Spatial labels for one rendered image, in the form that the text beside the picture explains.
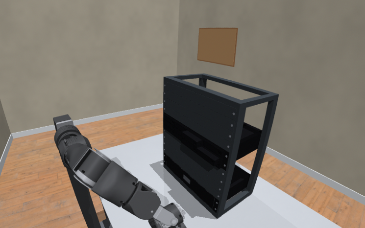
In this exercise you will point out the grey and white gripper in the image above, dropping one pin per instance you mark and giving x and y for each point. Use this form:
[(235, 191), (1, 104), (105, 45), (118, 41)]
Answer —
[(155, 224)]

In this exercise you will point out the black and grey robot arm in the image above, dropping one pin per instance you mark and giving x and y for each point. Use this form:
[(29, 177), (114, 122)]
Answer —
[(109, 180)]

